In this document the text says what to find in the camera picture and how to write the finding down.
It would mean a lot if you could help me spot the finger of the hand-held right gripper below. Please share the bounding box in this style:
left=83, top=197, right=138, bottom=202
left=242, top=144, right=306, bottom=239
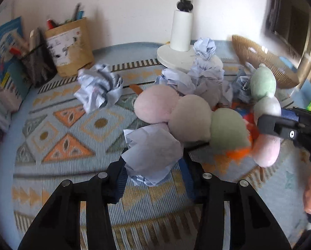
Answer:
left=281, top=107, right=311, bottom=126
left=257, top=114, right=302, bottom=138

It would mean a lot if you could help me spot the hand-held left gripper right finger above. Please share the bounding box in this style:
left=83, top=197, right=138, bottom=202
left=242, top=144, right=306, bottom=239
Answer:
left=178, top=153, right=293, bottom=250

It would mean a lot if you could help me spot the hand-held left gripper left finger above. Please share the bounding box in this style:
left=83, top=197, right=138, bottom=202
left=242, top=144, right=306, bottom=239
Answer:
left=17, top=160, right=131, bottom=250

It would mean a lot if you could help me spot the small plush dango skewer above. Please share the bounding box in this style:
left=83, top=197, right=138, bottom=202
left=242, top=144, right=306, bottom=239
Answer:
left=249, top=64, right=282, bottom=181

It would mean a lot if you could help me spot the woven wicker bowl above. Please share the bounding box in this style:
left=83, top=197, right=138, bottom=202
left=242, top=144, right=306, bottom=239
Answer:
left=232, top=34, right=300, bottom=89

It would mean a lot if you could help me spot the tangerine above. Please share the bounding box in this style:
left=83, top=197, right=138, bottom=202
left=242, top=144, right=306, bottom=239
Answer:
left=224, top=124, right=260, bottom=162

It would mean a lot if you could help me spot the large plush dango skewer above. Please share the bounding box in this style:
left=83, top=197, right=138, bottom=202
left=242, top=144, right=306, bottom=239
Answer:
left=131, top=85, right=252, bottom=150

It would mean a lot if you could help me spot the patterned woven mat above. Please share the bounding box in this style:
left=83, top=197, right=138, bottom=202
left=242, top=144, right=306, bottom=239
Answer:
left=0, top=40, right=311, bottom=250

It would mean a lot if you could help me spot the white desk lamp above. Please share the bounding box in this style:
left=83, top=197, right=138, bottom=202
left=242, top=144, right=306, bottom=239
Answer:
left=156, top=0, right=224, bottom=71

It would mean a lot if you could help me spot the black mesh pen holder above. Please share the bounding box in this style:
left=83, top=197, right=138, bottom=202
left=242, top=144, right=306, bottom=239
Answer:
left=20, top=42, right=58, bottom=88

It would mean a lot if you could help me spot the kraft paper pen holder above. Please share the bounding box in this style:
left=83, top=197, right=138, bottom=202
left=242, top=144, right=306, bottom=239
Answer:
left=45, top=17, right=95, bottom=77

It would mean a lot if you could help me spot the bundle of markers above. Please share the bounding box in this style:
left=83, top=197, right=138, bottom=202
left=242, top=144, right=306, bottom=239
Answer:
left=10, top=27, right=45, bottom=58

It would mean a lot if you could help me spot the bundle of coloured pens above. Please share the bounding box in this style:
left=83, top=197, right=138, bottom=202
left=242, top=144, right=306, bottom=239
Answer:
left=46, top=2, right=86, bottom=29

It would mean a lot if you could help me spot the blue book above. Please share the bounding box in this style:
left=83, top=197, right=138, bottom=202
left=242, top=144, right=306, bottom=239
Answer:
left=0, top=17, right=31, bottom=105

